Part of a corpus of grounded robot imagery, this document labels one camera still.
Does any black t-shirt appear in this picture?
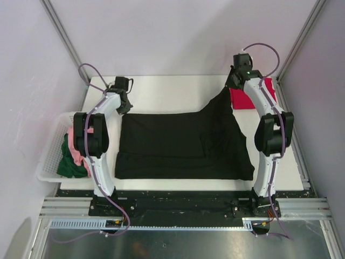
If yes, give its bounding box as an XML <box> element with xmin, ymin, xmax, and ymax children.
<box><xmin>114</xmin><ymin>88</ymin><xmax>254</xmax><ymax>181</ymax></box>

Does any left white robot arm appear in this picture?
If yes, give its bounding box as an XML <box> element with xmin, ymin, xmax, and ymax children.
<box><xmin>73</xmin><ymin>77</ymin><xmax>134</xmax><ymax>216</ymax></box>

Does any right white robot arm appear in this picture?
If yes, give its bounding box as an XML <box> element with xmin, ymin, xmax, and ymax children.
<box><xmin>225</xmin><ymin>53</ymin><xmax>294</xmax><ymax>216</ymax></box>

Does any folded red t-shirt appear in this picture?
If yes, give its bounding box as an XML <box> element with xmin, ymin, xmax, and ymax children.
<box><xmin>230</xmin><ymin>78</ymin><xmax>277</xmax><ymax>110</ymax></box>

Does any pink t-shirt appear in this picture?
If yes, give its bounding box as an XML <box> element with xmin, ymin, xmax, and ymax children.
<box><xmin>67</xmin><ymin>127</ymin><xmax>91</xmax><ymax>176</ymax></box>

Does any green t-shirt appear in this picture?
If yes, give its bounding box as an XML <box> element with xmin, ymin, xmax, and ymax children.
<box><xmin>57</xmin><ymin>134</ymin><xmax>88</xmax><ymax>178</ymax></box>

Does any white plastic basket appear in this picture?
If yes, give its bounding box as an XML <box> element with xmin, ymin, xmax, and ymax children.
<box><xmin>36</xmin><ymin>112</ymin><xmax>91</xmax><ymax>183</ymax></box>

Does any right aluminium frame post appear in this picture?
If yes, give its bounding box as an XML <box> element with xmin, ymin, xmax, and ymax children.
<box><xmin>276</xmin><ymin>0</ymin><xmax>329</xmax><ymax>82</ymax></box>

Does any aluminium frame post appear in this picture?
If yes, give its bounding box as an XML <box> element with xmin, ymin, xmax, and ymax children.
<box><xmin>40</xmin><ymin>0</ymin><xmax>82</xmax><ymax>69</ymax></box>
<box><xmin>276</xmin><ymin>0</ymin><xmax>329</xmax><ymax>82</ymax></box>

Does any left aluminium frame post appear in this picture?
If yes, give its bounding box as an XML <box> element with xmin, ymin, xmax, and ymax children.
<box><xmin>40</xmin><ymin>0</ymin><xmax>82</xmax><ymax>69</ymax></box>

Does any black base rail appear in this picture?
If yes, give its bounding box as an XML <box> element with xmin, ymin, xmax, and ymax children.
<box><xmin>55</xmin><ymin>188</ymin><xmax>282</xmax><ymax>227</ymax></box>

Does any white slotted cable duct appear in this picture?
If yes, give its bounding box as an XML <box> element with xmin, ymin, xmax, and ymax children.
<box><xmin>50</xmin><ymin>217</ymin><xmax>270</xmax><ymax>231</ymax></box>

